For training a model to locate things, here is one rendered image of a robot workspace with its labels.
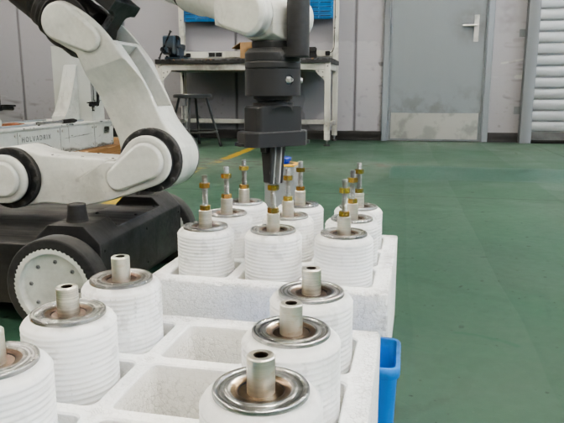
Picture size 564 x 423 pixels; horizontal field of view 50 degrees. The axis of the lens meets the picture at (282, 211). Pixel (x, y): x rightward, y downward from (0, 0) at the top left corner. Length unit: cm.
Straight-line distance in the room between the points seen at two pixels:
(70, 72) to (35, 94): 252
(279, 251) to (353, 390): 38
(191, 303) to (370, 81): 521
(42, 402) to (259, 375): 20
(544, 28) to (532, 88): 53
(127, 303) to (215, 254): 30
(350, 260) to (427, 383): 26
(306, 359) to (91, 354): 22
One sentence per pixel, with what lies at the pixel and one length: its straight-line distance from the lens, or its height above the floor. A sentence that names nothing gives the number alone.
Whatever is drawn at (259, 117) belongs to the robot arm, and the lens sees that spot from 94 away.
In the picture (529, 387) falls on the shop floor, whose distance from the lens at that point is 111.
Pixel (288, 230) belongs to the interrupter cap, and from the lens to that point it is 99.
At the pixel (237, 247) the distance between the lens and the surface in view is 112.
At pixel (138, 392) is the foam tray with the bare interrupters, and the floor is 16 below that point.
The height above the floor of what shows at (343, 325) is 23.
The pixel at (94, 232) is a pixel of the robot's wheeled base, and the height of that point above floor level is 20.
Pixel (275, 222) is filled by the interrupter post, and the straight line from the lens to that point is 99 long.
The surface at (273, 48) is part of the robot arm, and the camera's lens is 94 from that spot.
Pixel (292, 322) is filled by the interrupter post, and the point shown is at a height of 27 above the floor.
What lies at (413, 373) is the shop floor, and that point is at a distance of 111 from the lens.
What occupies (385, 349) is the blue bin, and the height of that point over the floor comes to 10.
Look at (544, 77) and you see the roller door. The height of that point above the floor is 60.
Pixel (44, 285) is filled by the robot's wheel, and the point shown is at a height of 10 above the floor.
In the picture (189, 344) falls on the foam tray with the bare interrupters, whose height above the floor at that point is 15.
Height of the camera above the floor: 48
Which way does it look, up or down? 11 degrees down
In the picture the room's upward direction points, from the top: straight up
